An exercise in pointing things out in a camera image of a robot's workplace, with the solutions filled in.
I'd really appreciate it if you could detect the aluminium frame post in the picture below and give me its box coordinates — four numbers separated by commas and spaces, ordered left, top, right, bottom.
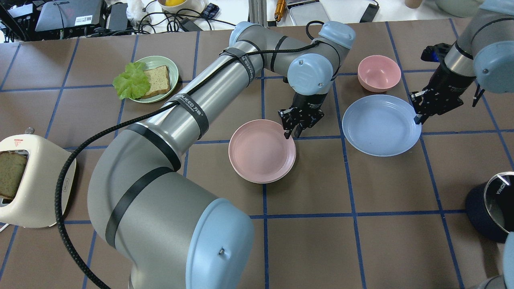
248, 0, 268, 28

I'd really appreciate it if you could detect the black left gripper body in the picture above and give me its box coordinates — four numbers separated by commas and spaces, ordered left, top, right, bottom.
278, 93, 325, 135

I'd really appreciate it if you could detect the grey tablet device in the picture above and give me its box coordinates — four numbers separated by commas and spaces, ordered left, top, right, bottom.
286, 0, 329, 26

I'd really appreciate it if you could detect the bowl with yellow fruit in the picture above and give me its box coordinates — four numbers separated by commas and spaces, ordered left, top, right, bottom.
157, 0, 207, 15

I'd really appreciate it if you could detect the bread slice in toaster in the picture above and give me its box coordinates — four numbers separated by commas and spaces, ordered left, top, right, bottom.
0, 151, 28, 199

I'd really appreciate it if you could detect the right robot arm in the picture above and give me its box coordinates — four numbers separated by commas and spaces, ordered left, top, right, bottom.
410, 0, 514, 124

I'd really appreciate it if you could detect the blue plate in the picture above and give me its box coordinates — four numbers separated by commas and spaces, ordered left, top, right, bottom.
341, 94, 422, 157

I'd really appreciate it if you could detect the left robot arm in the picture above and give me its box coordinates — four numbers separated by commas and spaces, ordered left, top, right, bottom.
88, 21, 356, 289

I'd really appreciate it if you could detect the green lettuce leaf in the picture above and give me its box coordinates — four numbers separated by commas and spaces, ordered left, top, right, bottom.
112, 62, 151, 100

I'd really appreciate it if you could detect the black corrugated cable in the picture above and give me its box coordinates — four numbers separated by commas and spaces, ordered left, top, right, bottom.
55, 40, 322, 289

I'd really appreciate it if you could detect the pink bowl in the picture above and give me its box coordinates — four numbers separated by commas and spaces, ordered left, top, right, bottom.
357, 55, 401, 93

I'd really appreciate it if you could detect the dark blue pot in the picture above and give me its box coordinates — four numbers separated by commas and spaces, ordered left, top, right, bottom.
465, 182, 509, 244

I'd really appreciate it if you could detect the laptop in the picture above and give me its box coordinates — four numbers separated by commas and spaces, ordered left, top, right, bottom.
35, 0, 107, 33

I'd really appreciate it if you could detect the white toaster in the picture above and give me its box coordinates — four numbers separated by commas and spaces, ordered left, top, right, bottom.
0, 134, 70, 228

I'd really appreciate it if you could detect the orange screwdriver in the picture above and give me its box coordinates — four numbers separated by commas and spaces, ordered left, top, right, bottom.
273, 0, 286, 22

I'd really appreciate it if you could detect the bread slice on plate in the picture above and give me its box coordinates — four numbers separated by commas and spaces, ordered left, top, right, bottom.
141, 65, 171, 99

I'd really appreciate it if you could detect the pink plate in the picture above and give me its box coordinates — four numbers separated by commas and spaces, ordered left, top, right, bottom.
228, 119, 297, 183

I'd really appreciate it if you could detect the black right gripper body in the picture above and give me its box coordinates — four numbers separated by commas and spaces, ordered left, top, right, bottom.
410, 79, 464, 119

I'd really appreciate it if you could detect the glass pot lid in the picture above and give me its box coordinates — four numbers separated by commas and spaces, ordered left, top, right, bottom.
484, 171, 514, 232

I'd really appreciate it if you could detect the mint green plate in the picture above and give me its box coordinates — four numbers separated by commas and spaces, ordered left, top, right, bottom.
134, 55, 179, 104

